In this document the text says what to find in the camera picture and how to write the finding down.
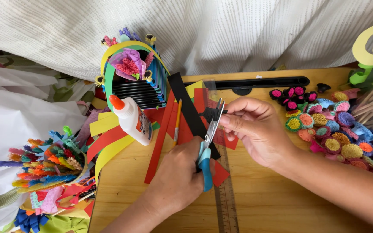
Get clear plastic ruler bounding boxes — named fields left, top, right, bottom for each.
left=203, top=79, right=240, bottom=233

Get black plastic pencil tray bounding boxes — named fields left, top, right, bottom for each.
left=183, top=76, right=310, bottom=96

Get white plastic bag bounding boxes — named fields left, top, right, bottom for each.
left=0, top=66, right=89, bottom=228

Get yellow paper sheet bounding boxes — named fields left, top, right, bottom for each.
left=174, top=80, right=207, bottom=105

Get yellow foam rings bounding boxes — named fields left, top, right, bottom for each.
left=352, top=23, right=373, bottom=67

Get curved red paper strip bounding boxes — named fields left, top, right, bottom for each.
left=86, top=125, right=129, bottom=163

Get white striped cloth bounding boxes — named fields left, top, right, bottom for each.
left=0, top=0, right=373, bottom=82

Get black fringed paper strip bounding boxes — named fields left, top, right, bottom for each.
left=199, top=107, right=229, bottom=123

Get white glue bottle orange cap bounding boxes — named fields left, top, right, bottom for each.
left=109, top=94, right=154, bottom=146

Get pile of colourful paper flowers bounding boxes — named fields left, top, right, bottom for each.
left=269, top=85, right=373, bottom=179

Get heap of colourful paper scraps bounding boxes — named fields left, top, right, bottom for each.
left=12, top=179, right=97, bottom=233

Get long black paper strip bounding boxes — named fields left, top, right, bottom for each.
left=167, top=72, right=221, bottom=160

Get paper craft basket with flowers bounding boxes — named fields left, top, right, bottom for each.
left=95, top=27, right=171, bottom=111

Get yellow pencil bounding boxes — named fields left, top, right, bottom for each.
left=172, top=99, right=183, bottom=147

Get pot of fringed paper flowers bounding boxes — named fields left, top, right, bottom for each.
left=0, top=125, right=90, bottom=195

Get green paper pieces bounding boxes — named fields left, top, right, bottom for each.
left=348, top=63, right=373, bottom=89

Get blue handled scissors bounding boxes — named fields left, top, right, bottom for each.
left=197, top=98, right=226, bottom=192

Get person's left hand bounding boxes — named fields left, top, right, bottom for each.
left=146, top=136, right=216, bottom=216

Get long narrow red paper strip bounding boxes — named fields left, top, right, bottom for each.
left=144, top=90, right=176, bottom=184

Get short yellow paper strip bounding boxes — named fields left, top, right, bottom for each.
left=89, top=111, right=120, bottom=137

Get person's right hand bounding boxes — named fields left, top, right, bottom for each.
left=219, top=96, right=299, bottom=169

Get curved yellow paper strip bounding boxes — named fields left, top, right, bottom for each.
left=95, top=134, right=136, bottom=182

